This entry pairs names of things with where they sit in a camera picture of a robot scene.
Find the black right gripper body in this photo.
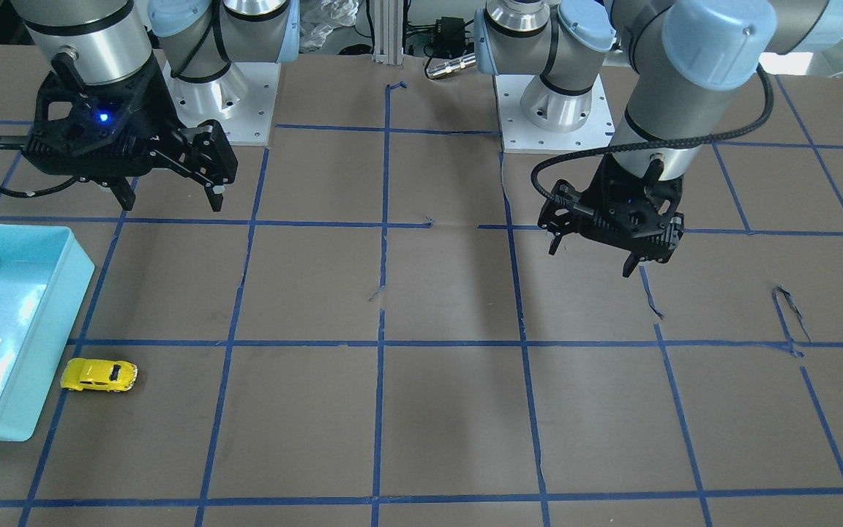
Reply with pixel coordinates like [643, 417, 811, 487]
[23, 51, 188, 182]

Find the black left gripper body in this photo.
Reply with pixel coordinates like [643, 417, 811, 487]
[576, 154, 685, 263]

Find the yellow toy beetle car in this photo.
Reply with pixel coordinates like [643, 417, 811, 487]
[60, 357, 138, 392]

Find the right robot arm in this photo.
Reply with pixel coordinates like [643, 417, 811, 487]
[13, 1, 300, 212]

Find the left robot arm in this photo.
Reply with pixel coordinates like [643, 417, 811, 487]
[473, 1, 843, 277]

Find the light blue plastic bin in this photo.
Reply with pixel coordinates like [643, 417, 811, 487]
[0, 224, 94, 441]

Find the silver metal connector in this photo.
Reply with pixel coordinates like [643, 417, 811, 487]
[424, 53, 477, 81]

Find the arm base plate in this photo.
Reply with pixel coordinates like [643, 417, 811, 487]
[163, 62, 282, 146]
[494, 75, 615, 154]

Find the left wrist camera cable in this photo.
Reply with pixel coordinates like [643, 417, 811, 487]
[530, 64, 775, 209]

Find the aluminium frame post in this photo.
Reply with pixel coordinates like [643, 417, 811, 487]
[367, 1, 408, 69]

